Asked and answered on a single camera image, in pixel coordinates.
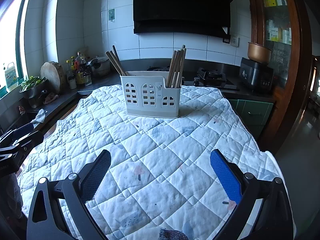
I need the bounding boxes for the wooden glass-door cabinet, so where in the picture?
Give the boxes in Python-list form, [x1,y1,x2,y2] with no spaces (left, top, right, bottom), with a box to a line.
[246,0,313,153]

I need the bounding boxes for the white plastic utensil holder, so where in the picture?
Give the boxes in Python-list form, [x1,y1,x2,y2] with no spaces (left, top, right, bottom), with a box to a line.
[120,71,182,119]

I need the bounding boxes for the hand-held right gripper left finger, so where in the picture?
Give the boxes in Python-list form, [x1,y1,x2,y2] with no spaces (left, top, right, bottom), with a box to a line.
[26,149,112,240]

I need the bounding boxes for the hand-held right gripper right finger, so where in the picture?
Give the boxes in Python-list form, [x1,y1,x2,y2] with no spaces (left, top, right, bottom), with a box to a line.
[209,149,294,240]

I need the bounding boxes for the round wooden chopping block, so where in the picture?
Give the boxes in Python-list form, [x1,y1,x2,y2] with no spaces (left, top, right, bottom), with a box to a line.
[40,61,62,94]

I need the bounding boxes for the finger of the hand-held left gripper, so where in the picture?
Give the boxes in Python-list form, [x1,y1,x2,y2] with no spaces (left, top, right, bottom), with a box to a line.
[12,131,45,153]
[0,124,35,146]

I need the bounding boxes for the person's left forearm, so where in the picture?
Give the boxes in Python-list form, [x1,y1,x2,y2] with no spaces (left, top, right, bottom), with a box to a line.
[0,174,25,221]

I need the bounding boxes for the black range hood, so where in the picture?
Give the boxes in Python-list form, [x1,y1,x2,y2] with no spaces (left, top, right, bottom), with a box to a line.
[124,0,243,38]

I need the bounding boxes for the black rice cooker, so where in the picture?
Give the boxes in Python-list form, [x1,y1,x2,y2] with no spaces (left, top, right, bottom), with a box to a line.
[239,57,275,93]

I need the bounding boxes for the white rag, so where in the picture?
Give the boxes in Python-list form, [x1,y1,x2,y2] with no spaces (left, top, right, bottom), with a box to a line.
[31,109,47,124]

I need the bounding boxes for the white green box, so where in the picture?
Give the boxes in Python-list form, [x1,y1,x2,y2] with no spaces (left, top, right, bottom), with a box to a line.
[268,27,279,42]

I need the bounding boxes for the white quilted blanket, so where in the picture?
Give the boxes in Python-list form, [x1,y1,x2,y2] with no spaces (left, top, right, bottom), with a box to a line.
[16,85,283,240]

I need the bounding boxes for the person's right forearm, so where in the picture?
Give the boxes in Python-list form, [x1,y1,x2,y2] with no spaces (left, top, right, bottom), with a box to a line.
[158,228,190,240]

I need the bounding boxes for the copper inner pot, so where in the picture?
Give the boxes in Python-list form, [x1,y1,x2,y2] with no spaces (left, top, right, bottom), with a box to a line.
[247,42,273,62]

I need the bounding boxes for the green framed window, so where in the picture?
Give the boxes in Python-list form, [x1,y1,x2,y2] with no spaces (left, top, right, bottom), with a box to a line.
[0,0,38,98]

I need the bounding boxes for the green leafy vegetables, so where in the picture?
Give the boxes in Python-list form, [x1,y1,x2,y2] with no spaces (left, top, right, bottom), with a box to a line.
[21,76,48,90]

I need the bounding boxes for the steel basin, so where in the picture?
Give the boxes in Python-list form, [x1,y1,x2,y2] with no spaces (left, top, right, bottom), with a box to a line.
[19,81,49,109]

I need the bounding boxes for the detergent jug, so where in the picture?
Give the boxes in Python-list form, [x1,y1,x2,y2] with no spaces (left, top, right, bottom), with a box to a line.
[4,62,18,92]

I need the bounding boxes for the pink rag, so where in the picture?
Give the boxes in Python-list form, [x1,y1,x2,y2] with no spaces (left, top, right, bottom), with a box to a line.
[43,92,59,105]

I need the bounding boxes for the metal pressure cooker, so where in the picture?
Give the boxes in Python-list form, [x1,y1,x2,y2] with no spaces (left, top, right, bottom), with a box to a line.
[89,56,111,77]

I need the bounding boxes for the dark sauce bottle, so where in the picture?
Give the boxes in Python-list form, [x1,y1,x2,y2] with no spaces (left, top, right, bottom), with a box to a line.
[75,52,87,81]

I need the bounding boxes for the green base cabinet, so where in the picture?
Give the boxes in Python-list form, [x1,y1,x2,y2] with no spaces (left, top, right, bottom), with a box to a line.
[228,99,275,141]

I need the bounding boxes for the set of wooden chopsticks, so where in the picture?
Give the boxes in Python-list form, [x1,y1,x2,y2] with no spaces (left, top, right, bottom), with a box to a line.
[105,44,187,89]

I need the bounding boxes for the black gas stove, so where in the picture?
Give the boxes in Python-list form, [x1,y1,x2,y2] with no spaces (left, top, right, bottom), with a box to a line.
[146,66,240,91]

